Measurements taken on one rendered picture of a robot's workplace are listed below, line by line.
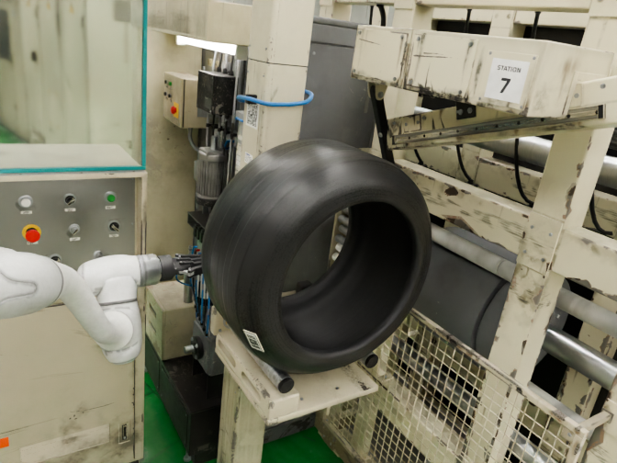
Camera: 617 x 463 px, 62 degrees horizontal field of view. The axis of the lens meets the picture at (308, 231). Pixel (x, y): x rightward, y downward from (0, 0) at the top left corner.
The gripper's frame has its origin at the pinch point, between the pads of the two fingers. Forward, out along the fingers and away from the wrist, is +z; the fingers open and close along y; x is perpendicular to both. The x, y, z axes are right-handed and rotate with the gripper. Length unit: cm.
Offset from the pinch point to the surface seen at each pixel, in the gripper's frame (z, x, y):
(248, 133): 5.7, -39.1, 1.8
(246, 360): -2.2, 19.5, -25.1
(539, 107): 35, -60, -68
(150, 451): -10, 106, 38
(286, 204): -6, -33, -43
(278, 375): -0.9, 14.0, -40.6
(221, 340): -4.2, 20.5, -12.0
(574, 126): 46, -57, -70
